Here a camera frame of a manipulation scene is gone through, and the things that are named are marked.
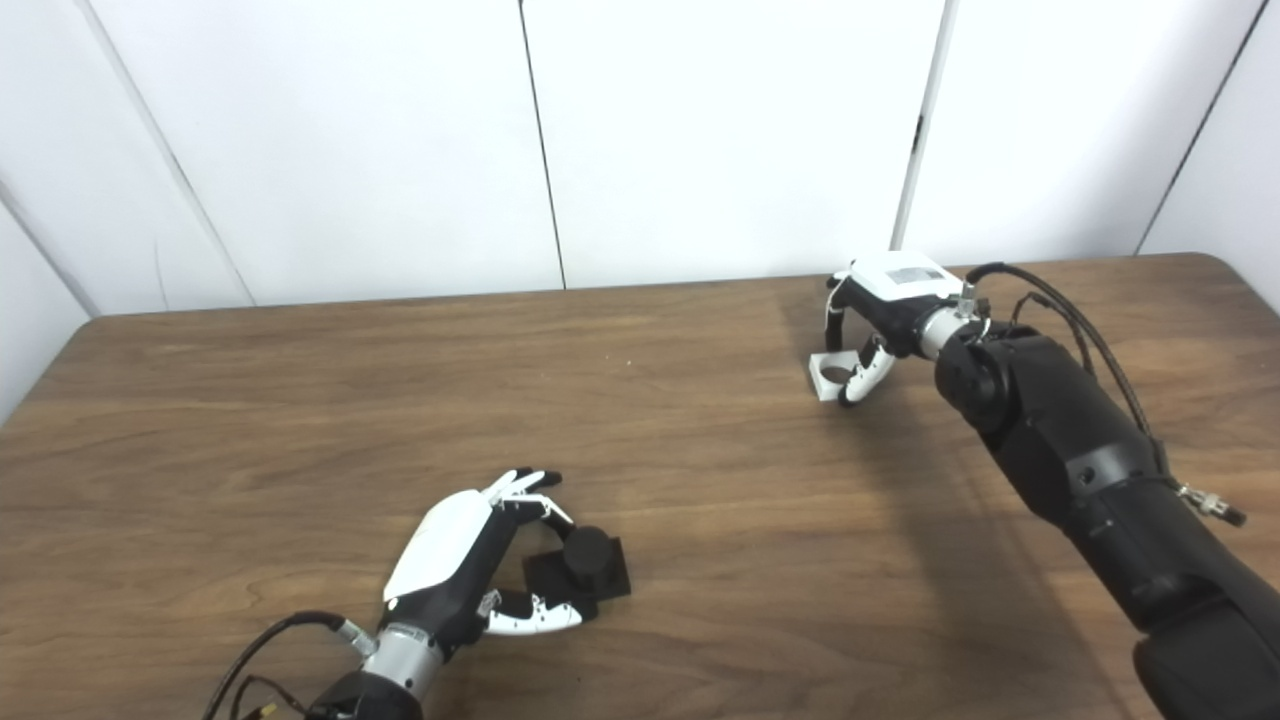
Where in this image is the black peg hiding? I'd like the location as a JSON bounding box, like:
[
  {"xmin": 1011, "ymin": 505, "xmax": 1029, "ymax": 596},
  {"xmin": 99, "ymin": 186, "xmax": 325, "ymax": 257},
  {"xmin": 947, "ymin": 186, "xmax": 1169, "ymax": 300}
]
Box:
[{"xmin": 522, "ymin": 526, "xmax": 633, "ymax": 603}]

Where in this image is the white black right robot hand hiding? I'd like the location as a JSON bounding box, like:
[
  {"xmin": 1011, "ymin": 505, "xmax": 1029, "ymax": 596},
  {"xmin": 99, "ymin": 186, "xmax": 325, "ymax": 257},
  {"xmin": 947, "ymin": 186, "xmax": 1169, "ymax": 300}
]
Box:
[{"xmin": 825, "ymin": 252, "xmax": 966, "ymax": 408}]

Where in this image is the thin black yellow-tipped wire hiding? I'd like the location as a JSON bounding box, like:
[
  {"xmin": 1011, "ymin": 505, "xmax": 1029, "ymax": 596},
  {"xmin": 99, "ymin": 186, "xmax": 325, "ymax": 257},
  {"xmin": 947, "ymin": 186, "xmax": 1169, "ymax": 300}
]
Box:
[{"xmin": 233, "ymin": 675, "xmax": 307, "ymax": 720}]

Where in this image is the thick black right wrist cable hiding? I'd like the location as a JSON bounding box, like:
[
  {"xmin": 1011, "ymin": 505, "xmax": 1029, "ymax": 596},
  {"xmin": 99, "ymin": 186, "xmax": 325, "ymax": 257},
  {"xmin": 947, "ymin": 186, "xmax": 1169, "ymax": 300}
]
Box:
[{"xmin": 963, "ymin": 262, "xmax": 1248, "ymax": 528}]

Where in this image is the thick black left wrist cable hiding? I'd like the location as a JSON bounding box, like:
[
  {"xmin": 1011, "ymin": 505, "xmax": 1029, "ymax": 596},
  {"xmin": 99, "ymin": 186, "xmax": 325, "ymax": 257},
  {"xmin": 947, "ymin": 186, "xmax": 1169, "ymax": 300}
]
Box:
[{"xmin": 203, "ymin": 611, "xmax": 377, "ymax": 720}]

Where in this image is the thin black looped wire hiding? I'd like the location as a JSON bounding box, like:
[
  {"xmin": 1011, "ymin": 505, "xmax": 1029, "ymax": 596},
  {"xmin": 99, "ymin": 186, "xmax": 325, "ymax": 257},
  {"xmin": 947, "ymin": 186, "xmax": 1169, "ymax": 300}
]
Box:
[{"xmin": 1008, "ymin": 290, "xmax": 1053, "ymax": 333}]

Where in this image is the thick black wrist cable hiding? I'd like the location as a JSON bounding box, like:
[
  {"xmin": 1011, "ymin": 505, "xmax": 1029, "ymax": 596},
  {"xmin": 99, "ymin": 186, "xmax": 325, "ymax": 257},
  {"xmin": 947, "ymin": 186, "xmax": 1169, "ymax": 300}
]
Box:
[
  {"xmin": 203, "ymin": 611, "xmax": 377, "ymax": 720},
  {"xmin": 963, "ymin": 262, "xmax": 1248, "ymax": 528}
]

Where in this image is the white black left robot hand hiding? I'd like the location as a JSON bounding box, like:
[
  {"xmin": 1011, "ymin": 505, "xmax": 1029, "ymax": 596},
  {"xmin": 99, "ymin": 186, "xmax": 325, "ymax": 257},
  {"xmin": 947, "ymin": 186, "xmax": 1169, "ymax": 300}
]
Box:
[{"xmin": 383, "ymin": 468, "xmax": 584, "ymax": 651}]

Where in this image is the white square piece with hole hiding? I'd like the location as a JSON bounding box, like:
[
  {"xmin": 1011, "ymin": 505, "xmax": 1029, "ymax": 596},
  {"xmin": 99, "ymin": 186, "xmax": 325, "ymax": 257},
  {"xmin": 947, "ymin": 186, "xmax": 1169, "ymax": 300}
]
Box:
[{"xmin": 809, "ymin": 345, "xmax": 881, "ymax": 403}]

